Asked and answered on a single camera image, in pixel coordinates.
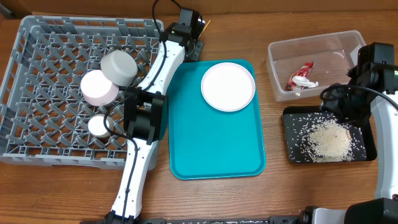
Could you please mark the small pink bowl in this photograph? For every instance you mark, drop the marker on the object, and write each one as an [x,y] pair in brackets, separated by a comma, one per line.
[97,90]

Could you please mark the pink white tissue waste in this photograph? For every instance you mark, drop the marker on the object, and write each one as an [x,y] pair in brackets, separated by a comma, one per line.
[303,82]

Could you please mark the wooden chopstick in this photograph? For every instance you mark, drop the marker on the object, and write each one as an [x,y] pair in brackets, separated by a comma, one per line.
[205,27]

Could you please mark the red white wrapper waste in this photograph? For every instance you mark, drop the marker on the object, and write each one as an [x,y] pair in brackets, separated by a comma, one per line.
[304,72]

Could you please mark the teal plastic tray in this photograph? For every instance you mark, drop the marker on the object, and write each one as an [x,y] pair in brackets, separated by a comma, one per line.
[205,143]

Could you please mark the grey white bowl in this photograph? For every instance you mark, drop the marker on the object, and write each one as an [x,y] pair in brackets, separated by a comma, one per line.
[119,67]

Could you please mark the large white pink plate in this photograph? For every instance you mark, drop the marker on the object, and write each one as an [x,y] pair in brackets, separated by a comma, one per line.
[228,87]

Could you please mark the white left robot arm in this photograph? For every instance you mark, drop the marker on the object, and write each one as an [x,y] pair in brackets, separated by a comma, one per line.
[145,111]

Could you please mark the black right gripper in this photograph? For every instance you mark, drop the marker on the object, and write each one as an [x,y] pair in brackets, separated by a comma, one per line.
[337,109]

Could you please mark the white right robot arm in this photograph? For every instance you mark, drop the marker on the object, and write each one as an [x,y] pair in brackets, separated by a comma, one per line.
[370,93]

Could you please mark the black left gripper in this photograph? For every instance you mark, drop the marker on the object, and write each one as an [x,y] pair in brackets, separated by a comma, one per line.
[198,48]

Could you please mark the black tray with rice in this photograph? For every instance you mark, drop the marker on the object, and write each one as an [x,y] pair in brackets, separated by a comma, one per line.
[316,136]

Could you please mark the clear plastic waste bin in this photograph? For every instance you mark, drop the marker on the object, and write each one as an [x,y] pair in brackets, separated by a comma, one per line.
[332,55]

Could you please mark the white plastic cup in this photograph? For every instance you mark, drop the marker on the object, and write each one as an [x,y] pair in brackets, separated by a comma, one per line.
[96,126]

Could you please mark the grey plastic dishwasher rack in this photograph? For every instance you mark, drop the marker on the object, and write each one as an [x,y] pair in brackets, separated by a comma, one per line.
[44,117]

